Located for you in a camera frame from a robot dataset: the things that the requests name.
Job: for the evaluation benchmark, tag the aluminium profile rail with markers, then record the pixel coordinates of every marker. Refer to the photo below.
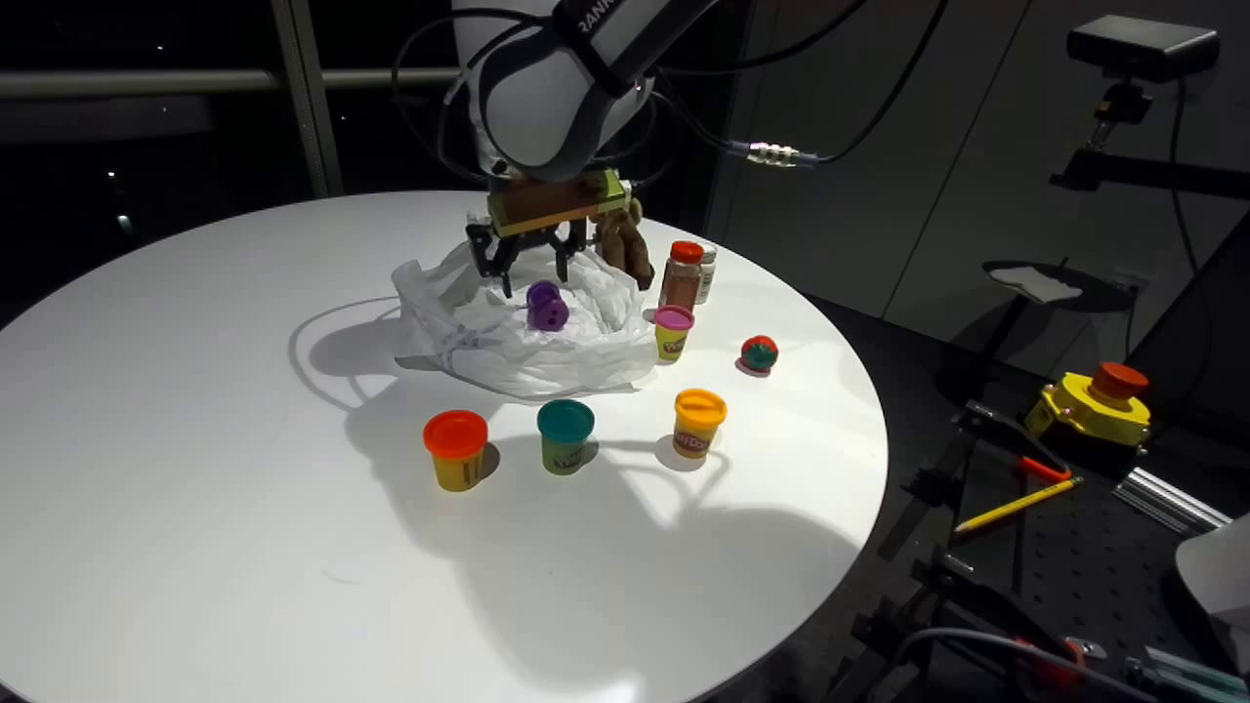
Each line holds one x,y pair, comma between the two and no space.
1175,497

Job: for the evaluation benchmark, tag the yellow lid dough tub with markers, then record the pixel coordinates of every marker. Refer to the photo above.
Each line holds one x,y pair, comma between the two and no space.
699,423

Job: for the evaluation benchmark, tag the magenta lid dough tub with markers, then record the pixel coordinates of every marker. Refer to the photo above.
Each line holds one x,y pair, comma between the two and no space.
675,335

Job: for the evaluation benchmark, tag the teal tool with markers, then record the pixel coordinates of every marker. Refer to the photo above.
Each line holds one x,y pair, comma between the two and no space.
1192,673

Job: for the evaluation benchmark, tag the white plastic bag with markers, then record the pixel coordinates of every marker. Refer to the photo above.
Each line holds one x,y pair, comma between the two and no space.
456,335

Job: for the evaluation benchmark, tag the grey window post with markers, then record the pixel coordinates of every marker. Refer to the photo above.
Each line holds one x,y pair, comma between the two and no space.
306,103

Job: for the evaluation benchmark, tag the black stand with white plate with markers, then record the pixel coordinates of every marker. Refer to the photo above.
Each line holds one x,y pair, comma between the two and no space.
1042,279

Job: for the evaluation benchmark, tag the yellow pencil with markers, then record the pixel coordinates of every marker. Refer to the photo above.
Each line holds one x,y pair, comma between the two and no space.
1017,504

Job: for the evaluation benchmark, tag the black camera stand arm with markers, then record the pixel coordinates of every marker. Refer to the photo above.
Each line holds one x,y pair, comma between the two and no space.
1147,173

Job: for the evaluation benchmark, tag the red lid spice jar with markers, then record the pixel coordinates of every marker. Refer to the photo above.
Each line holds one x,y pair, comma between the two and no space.
681,275

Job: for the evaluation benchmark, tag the orange lid dough tub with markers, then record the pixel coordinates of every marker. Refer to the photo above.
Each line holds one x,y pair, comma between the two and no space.
456,452

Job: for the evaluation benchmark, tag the yellow emergency stop button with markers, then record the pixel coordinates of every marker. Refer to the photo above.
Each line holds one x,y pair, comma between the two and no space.
1087,409

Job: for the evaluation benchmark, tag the brown plush monkey toy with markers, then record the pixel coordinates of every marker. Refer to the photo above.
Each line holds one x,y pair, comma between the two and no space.
625,249

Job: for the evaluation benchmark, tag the teal lid dough tub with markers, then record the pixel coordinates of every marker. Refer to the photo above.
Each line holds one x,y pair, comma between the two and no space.
564,435

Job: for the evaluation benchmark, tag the grey horizontal window rail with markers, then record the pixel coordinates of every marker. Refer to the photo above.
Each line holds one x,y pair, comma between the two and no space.
158,83

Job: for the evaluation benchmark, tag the black optical breadboard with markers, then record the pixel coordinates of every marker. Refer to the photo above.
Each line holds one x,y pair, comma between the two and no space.
1107,560

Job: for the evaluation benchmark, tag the white rounded device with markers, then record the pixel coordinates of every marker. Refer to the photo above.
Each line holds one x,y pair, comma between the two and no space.
1225,570

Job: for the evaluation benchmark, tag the purple plastic tub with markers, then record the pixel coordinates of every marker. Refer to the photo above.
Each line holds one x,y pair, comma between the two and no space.
547,306

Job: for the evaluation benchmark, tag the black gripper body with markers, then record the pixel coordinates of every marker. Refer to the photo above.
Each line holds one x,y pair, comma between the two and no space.
529,238

